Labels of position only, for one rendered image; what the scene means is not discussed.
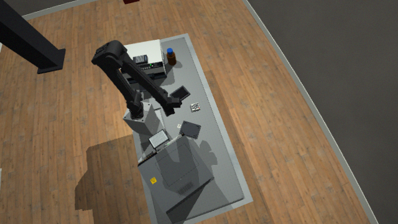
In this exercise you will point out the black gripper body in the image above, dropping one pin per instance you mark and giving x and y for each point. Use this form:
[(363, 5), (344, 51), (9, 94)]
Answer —
[(167, 113)]

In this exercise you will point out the brown bottle with blue cap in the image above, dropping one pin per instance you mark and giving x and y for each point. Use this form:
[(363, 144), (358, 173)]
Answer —
[(171, 57)]

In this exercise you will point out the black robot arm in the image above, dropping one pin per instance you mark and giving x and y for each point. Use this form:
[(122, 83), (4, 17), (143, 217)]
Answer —
[(110, 58)]

